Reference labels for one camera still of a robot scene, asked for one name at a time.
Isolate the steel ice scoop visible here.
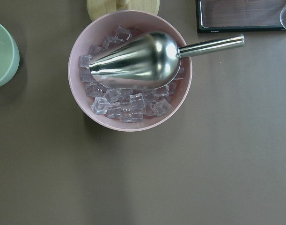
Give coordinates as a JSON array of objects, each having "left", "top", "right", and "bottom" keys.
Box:
[{"left": 89, "top": 31, "right": 245, "bottom": 90}]

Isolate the black framed tray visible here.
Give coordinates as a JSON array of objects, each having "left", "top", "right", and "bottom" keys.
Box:
[{"left": 195, "top": 0, "right": 286, "bottom": 33}]

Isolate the green bowl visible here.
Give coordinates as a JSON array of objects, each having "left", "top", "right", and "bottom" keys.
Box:
[{"left": 0, "top": 24, "right": 20, "bottom": 87}]

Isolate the pink bowl with ice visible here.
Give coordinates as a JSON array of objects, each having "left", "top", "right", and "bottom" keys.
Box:
[{"left": 68, "top": 10, "right": 193, "bottom": 132}]

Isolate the wooden stand with round base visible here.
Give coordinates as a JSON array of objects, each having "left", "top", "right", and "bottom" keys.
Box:
[{"left": 87, "top": 0, "right": 160, "bottom": 21}]

